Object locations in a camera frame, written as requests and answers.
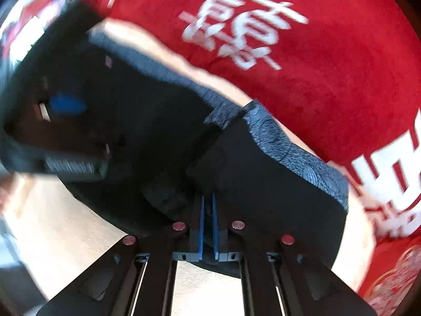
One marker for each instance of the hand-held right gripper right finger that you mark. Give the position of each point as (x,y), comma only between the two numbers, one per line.
(215,230)

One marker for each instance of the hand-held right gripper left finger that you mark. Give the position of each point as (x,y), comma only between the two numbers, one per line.
(200,230)

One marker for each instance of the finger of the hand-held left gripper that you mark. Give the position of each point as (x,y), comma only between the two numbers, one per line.
(67,103)

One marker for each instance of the black pants with blue stripes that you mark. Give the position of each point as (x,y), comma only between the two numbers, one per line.
(263,177)

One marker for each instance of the peach blanket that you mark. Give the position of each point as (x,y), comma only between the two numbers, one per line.
(65,223)

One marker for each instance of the red floral printed pillow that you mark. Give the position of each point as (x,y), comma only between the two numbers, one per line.
(394,276)

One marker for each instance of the red printed blanket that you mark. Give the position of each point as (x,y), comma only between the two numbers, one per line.
(329,72)

